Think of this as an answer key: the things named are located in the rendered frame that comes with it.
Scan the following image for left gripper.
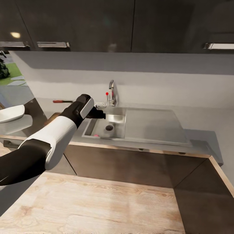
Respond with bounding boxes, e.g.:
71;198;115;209
86;108;106;119

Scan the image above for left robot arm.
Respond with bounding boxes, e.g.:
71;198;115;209
0;95;107;217

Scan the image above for cutting board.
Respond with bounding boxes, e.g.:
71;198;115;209
43;113;61;127

